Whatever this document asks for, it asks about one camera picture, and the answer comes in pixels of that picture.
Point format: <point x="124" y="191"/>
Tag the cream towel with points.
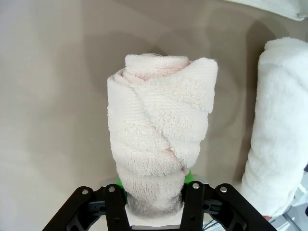
<point x="156" y="120"/>

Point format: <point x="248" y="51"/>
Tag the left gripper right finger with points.
<point x="195" y="211"/>

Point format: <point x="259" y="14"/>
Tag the white towel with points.
<point x="276" y="120"/>

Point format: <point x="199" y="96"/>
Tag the beige fabric basket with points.
<point x="276" y="6"/>

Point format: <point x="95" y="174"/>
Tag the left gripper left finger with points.
<point x="114" y="211"/>

